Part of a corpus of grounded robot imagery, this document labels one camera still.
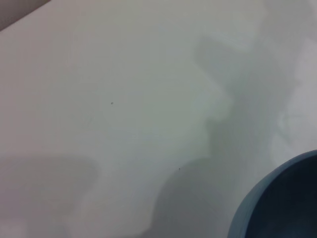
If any blue ceramic bowl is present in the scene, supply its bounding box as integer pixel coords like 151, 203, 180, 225
227, 149, 317, 238

